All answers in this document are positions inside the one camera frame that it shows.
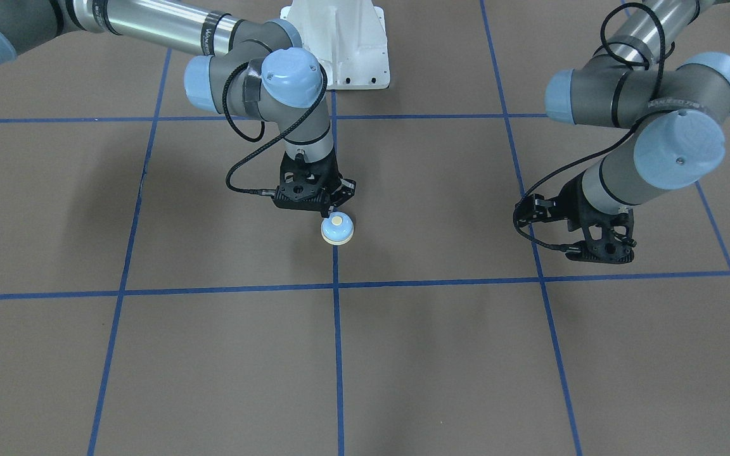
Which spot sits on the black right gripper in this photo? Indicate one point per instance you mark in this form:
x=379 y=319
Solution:
x=345 y=189

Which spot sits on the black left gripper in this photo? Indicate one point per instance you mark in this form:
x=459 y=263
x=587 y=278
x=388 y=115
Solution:
x=573 y=199

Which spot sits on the blue call bell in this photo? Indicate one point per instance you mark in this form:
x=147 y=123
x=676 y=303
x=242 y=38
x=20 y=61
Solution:
x=337 y=229

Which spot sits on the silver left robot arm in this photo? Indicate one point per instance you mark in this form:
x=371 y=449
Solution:
x=672 y=119

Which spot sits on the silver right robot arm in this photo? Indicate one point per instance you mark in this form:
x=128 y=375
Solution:
x=256 y=77

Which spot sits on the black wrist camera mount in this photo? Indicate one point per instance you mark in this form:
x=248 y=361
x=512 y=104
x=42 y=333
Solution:
x=300 y=189
x=607 y=238

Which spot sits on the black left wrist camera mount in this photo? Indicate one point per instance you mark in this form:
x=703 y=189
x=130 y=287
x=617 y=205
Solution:
x=607 y=238

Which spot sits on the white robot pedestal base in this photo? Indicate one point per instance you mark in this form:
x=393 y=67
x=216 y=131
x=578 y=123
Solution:
x=349 y=39

